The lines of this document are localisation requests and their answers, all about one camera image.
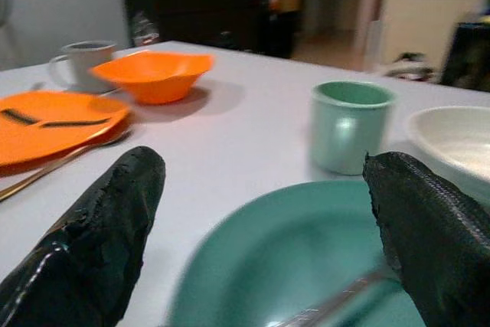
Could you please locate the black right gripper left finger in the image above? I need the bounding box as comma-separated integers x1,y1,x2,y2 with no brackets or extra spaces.
0,146,167,327

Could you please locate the mint green cup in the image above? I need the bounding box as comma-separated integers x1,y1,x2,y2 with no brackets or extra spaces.
309,80,396,175

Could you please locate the teal round plate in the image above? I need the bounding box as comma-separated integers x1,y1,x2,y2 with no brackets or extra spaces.
165,180,426,327

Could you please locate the white bowl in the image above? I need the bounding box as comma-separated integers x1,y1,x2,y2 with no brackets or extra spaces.
405,106,490,200

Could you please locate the grey mug with handle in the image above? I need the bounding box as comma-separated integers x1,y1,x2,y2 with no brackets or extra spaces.
48,41,117,93

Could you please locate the dark wooden cabinet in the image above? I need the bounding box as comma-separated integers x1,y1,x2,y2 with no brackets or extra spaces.
121,0,299,58

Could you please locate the silver cutlery piece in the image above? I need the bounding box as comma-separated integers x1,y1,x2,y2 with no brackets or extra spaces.
277,265,403,327

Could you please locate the orange bowl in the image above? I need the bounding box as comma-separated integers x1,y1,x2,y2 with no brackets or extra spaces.
90,51,215,105

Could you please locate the orange plate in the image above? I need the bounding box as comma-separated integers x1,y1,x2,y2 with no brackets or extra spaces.
0,90,131,177

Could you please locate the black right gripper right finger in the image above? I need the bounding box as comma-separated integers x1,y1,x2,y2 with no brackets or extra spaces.
362,151,490,327

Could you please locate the gold spoon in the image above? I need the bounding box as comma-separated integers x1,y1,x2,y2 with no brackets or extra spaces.
0,130,133,202

